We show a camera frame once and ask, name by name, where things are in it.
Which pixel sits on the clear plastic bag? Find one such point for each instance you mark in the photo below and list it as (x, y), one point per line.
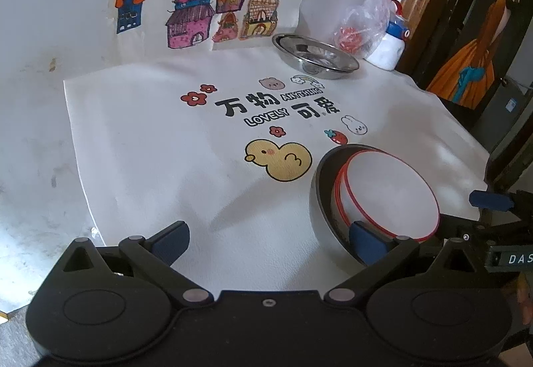
(370, 13)

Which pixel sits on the red round object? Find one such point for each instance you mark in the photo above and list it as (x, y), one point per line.
(349, 39)

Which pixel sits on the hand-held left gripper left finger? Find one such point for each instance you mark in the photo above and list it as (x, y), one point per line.
(170, 242)

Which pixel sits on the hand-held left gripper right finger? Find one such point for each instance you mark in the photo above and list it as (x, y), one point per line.
(366, 244)

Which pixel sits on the small steel bowl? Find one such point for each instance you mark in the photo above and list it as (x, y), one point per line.
(316, 59)

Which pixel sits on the stainless steel bowl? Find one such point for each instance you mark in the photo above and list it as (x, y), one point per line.
(324, 200)

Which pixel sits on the grey cabinet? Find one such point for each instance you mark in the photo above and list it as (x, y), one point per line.
(508, 109)

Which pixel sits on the white bottle with blue cap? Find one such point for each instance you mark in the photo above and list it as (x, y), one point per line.
(387, 52)

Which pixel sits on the orange dress painting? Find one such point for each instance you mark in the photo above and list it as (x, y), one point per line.
(470, 54)

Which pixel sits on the white bowl with red rim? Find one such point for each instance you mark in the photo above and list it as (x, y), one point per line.
(391, 192)
(339, 200)

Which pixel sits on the printed white table mat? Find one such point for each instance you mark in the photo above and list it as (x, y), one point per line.
(166, 142)

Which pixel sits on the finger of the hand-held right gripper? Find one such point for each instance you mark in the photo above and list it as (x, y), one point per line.
(491, 200)
(466, 225)

